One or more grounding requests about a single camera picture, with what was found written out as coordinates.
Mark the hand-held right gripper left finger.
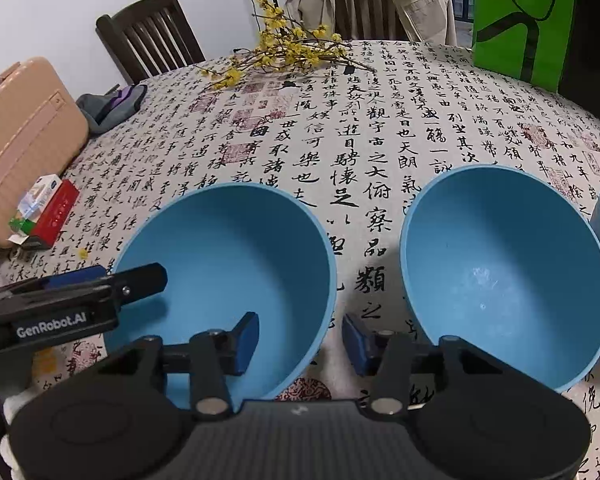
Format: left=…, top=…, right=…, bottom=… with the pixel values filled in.
left=92, top=311, right=261, bottom=421

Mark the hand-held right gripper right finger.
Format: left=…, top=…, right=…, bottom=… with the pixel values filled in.
left=341, top=312, right=506, bottom=420

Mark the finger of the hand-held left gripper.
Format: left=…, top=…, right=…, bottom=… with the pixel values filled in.
left=0, top=266, right=108, bottom=306
left=50, top=262, right=168, bottom=306

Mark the red and black box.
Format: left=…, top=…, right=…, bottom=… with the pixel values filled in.
left=17, top=178, right=81, bottom=251

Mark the green and white box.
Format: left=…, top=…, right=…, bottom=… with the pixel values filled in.
left=7, top=212, right=38, bottom=246

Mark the white and blue box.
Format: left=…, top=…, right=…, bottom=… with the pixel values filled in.
left=17, top=174, right=63, bottom=216

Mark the small pink suitcase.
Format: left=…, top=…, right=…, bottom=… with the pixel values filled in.
left=0, top=56, right=91, bottom=250

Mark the grey and purple cloth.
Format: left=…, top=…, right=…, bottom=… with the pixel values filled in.
left=76, top=84, right=148, bottom=135

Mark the dark wooden chair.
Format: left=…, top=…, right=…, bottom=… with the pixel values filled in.
left=95, top=0, right=207, bottom=86

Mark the yellow flower branch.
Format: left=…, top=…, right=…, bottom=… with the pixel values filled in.
left=198, top=0, right=376, bottom=92

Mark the wooden chair under jacket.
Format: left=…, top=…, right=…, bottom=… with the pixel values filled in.
left=330, top=0, right=406, bottom=41

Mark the beige jacket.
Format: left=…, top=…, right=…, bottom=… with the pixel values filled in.
left=285, top=0, right=458, bottom=46

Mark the green paper bag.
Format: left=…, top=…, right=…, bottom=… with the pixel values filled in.
left=471, top=0, right=578, bottom=93

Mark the black paper bag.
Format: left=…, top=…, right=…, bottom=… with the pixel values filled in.
left=557, top=0, right=600, bottom=133

